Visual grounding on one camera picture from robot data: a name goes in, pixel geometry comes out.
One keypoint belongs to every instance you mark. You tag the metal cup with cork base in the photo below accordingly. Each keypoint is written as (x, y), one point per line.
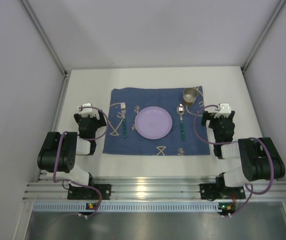
(189, 96)

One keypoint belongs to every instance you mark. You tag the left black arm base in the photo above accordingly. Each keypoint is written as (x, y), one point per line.
(76, 192)

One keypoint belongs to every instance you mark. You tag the aluminium frame post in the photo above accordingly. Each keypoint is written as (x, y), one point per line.
(41, 32)
(281, 4)

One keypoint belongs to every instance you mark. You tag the aluminium mounting rail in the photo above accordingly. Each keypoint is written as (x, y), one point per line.
(126, 189)

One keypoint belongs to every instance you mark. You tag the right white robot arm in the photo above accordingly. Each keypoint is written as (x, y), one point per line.
(260, 162)

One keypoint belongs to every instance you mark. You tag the left aluminium frame post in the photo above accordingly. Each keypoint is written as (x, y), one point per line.
(41, 32)

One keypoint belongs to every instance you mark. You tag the right aluminium frame post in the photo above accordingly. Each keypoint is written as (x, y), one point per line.
(281, 4)

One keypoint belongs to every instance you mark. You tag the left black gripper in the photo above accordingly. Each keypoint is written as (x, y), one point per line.
(89, 119)

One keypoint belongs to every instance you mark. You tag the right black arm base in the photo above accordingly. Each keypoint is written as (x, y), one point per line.
(219, 191)

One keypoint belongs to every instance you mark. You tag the teal-handled fork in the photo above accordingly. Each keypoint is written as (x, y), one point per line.
(123, 111)

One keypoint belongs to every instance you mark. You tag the teal-handled spoon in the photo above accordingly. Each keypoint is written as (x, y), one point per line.
(180, 112)

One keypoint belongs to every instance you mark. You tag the purple bowl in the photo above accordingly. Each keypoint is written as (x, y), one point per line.
(153, 123)

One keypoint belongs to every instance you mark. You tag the perforated cable duct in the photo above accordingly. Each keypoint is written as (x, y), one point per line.
(134, 207)

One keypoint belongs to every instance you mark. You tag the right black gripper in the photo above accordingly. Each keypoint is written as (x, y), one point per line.
(218, 119)

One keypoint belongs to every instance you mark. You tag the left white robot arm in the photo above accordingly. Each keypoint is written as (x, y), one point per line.
(58, 153)

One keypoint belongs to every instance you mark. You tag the blue fish-print cloth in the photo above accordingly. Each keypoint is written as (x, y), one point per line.
(171, 145)

